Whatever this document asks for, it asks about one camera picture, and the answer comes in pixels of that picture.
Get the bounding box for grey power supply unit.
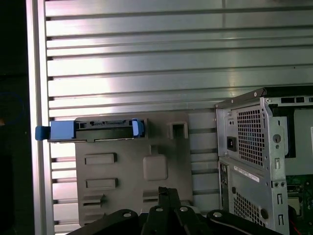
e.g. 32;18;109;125
221;107;267;168

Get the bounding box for hard disk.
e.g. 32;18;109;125
35;118;145;143

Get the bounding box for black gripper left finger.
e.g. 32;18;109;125
73;186;169;235

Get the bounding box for green motherboard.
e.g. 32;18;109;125
286;175;313;221

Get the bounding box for grey parts rack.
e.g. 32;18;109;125
74;111;194;227

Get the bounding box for black open PC case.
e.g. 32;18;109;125
214;86;313;235

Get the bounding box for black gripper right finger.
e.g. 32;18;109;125
168;188;289;235

